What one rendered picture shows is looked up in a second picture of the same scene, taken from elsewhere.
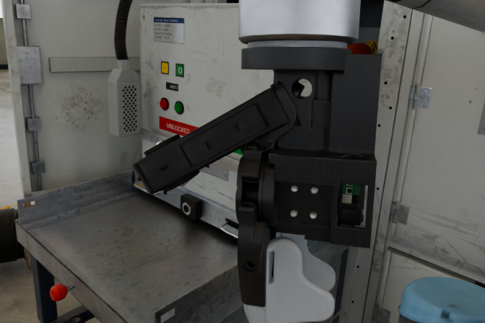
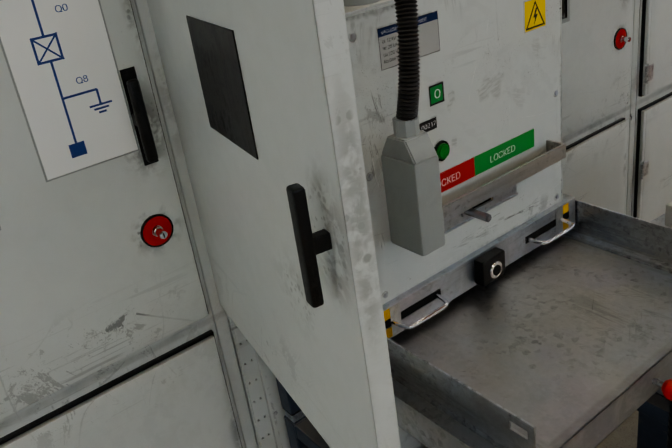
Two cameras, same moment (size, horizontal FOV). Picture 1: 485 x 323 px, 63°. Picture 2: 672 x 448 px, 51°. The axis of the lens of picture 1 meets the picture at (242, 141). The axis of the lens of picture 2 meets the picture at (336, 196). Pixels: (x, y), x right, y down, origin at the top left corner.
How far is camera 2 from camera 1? 154 cm
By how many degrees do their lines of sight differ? 71
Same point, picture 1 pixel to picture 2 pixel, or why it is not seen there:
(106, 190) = (408, 370)
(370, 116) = not seen: outside the picture
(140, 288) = (658, 308)
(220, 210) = (519, 235)
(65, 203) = (468, 410)
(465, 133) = not seen: hidden behind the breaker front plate
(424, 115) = not seen: hidden behind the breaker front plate
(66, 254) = (610, 384)
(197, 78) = (465, 90)
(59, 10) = (271, 87)
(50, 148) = (342, 398)
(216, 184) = (502, 211)
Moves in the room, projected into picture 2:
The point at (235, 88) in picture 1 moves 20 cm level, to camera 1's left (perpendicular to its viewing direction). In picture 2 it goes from (515, 73) to (520, 112)
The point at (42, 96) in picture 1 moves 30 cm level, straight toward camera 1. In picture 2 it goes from (328, 297) to (560, 233)
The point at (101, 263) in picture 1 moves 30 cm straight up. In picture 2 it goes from (620, 347) to (627, 169)
